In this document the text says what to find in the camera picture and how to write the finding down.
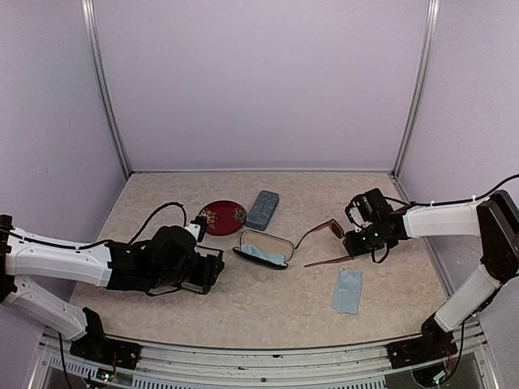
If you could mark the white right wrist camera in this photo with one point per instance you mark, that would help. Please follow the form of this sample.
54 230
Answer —
354 216

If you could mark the black frame sunglasses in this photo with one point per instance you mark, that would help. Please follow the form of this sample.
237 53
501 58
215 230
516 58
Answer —
210 252

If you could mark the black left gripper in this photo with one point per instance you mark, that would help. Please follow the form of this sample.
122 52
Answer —
207 275

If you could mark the blue-grey hard glasses case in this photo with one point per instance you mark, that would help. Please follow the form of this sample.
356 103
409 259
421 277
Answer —
262 210

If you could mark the left metal corner post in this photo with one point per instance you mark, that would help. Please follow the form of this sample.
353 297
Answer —
90 23

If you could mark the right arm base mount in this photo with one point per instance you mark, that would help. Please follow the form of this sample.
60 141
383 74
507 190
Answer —
434 343

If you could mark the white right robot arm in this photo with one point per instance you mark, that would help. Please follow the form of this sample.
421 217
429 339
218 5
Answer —
492 218

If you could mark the red floral plate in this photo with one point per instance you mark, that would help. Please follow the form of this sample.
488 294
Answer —
223 217

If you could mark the light blue cleaning cloth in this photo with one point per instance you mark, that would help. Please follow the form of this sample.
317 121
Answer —
256 252

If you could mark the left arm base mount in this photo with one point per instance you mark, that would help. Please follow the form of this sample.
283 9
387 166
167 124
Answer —
96 346

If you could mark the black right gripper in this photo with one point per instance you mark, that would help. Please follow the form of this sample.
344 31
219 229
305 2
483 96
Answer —
355 248

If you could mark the right metal corner post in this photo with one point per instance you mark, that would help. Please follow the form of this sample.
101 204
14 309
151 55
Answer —
433 10

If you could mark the black glasses case beige lining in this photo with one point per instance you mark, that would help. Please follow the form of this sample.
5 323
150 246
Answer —
265 249

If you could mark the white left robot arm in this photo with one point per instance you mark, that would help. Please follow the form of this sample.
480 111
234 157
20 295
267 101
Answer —
107 264

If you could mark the folded blue cloth pouch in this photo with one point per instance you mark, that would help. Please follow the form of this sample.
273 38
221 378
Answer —
347 292

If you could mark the metal corner post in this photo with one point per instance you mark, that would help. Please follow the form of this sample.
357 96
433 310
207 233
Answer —
90 23
433 10

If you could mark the brown tinted sunglasses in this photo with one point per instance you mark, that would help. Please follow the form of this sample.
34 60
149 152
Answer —
325 243

